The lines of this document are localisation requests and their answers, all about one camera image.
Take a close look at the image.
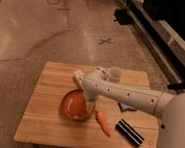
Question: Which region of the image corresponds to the orange ceramic bowl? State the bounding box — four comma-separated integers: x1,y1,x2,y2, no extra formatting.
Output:
60,89,93,122

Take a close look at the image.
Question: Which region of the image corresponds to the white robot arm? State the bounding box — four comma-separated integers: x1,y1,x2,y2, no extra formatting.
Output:
82,67,185,148

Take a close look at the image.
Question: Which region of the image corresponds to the orange toy carrot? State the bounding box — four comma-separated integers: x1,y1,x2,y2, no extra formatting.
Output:
94,111,111,136

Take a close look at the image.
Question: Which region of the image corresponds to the blue sponge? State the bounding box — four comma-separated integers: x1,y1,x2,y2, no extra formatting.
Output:
118,103,136,112

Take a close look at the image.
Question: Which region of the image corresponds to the white milk carton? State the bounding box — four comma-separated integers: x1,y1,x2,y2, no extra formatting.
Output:
73,70,84,88

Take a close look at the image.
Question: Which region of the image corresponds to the black striped box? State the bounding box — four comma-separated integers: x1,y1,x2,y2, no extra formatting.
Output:
115,119,145,148

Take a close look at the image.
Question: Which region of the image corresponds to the black box on floor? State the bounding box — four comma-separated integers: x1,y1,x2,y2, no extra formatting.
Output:
114,8,133,25

